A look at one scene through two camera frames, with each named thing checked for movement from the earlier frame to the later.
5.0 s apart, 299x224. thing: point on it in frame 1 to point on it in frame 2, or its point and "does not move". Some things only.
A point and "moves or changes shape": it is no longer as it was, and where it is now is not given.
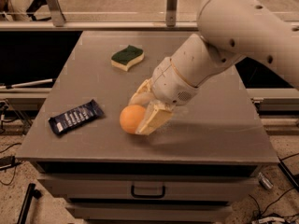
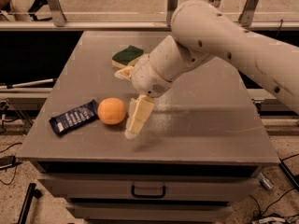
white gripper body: [172, 84] to [146, 77]
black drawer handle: [148, 196] does not move
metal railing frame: [61, 24] does not move
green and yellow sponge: [127, 57] does not move
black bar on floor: [31, 192] does not move
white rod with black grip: [7, 87] does not move
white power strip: [271, 218] does not move
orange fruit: [130, 118] moves or changes shape
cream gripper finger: [155, 117] to [141, 108]
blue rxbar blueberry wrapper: [75, 118] does not move
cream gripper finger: [144, 95] to [124, 74]
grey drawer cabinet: [191, 171] does not move
